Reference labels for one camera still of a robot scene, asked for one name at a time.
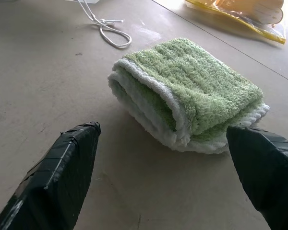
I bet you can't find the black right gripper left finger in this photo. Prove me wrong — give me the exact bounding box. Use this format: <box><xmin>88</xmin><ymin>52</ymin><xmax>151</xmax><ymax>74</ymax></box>
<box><xmin>0</xmin><ymin>121</ymin><xmax>102</xmax><ymax>230</ymax></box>

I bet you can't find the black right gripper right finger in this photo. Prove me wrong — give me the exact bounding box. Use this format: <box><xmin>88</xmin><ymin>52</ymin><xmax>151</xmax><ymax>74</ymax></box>
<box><xmin>226</xmin><ymin>124</ymin><xmax>288</xmax><ymax>230</ymax></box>

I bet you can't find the green and white folded towel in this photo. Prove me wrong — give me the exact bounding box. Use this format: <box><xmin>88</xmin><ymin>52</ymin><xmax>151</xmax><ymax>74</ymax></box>
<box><xmin>108</xmin><ymin>37</ymin><xmax>271</xmax><ymax>154</ymax></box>

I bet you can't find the yellow plastic packet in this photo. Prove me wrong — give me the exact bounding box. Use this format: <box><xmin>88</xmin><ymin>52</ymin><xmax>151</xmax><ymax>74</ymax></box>
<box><xmin>184</xmin><ymin>0</ymin><xmax>287</xmax><ymax>45</ymax></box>

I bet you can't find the white cord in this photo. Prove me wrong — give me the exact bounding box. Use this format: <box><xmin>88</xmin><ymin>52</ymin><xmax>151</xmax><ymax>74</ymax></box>
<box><xmin>74</xmin><ymin>0</ymin><xmax>132</xmax><ymax>49</ymax></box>

